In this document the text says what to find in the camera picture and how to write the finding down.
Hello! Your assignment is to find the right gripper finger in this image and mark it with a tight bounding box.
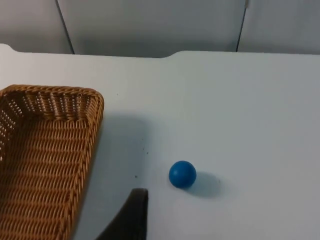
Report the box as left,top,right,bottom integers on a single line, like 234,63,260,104
96,188,149,240

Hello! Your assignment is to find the blue ball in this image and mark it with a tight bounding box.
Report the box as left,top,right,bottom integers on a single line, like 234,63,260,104
168,160,197,188

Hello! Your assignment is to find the brown wicker basket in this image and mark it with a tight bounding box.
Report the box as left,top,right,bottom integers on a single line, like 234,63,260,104
0,84,105,240

